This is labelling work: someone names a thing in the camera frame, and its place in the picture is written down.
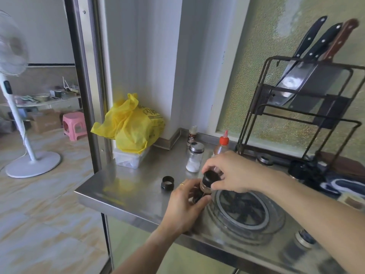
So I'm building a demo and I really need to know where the person's left hand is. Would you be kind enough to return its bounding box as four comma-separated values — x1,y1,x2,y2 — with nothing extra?
162,178,213,237

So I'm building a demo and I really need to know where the person's right hand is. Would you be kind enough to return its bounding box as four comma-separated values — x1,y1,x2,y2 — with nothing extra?
201,151,275,195

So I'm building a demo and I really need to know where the spice grinder bottle black cap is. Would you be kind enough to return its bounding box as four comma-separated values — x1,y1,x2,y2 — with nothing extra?
192,170,222,205

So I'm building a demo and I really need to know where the person's left forearm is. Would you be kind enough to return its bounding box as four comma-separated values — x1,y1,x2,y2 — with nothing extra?
112,225,179,274

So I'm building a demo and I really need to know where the person's right forearm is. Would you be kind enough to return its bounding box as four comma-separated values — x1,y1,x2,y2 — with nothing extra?
267,170,365,274

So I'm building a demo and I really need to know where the glass salt shaker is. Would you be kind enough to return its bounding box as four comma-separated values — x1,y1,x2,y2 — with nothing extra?
186,142,205,173

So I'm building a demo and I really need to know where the orange sauce bottle red cap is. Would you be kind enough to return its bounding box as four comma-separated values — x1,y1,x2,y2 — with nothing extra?
212,130,230,158

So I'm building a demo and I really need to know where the gas stove burner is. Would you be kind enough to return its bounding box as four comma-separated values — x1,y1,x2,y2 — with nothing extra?
210,188,286,241

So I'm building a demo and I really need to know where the silver jar lid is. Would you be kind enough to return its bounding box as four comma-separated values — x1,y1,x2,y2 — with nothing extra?
256,155,275,166

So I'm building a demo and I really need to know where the small bottle white cap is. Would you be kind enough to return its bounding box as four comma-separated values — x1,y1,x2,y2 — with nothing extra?
187,125,199,147

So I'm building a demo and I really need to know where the clear plastic container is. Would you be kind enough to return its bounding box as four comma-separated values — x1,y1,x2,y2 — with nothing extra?
112,145,152,169

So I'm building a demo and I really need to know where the stove control knob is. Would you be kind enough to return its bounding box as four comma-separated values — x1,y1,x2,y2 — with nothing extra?
294,229,317,250

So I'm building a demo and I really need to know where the yellow plastic bag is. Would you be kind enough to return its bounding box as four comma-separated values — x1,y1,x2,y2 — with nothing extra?
90,93,166,155

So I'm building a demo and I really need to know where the blue white cloth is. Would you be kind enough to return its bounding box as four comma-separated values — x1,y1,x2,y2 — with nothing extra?
318,170,365,197

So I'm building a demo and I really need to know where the wooden cutting board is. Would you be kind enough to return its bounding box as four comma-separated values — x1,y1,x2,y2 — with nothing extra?
321,152,365,178

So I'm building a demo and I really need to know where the brown sponge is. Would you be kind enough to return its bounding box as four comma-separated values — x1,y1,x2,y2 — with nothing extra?
338,192,365,207

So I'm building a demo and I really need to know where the pink plastic stool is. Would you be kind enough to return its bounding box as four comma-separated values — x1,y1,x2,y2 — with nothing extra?
62,112,88,142

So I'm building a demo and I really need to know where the cardboard box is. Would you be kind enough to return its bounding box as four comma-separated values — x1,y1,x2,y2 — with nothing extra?
28,109,63,134

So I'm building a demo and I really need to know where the cluttered low table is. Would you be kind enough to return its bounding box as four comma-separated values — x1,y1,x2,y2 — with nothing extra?
0,77,83,112

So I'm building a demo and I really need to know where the white standing fan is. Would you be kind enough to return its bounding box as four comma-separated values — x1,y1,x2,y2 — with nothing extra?
0,10,62,179

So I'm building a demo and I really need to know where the black ring cap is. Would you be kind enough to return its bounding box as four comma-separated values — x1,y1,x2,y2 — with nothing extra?
161,176,175,192

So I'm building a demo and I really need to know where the broad black-handled knife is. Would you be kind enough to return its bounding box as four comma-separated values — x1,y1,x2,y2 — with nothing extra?
267,23,343,107

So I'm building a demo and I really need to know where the black wire knife rack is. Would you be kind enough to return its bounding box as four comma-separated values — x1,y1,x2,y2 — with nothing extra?
236,56,363,169

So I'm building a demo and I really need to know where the brown-handled cleaver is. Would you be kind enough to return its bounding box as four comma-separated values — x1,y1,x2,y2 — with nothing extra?
287,19,360,112

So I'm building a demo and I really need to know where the metal door frame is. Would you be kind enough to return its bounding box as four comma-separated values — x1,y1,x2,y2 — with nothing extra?
63,0,114,274

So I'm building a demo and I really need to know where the slim black-handled knife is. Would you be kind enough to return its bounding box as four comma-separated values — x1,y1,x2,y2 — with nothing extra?
275,16,328,88

